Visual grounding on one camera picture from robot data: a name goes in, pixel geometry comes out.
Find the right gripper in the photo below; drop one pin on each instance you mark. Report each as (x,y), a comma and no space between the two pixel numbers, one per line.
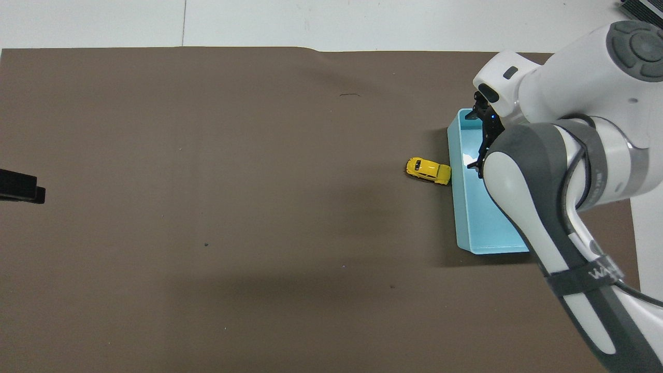
(492,123)

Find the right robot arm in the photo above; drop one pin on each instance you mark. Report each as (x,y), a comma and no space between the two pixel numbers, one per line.
(559,83)

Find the yellow toy beetle car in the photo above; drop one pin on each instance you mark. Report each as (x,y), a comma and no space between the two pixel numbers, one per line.
(428,170)

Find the light blue plastic tray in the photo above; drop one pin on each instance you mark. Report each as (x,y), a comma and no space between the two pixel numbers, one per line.
(479,217)

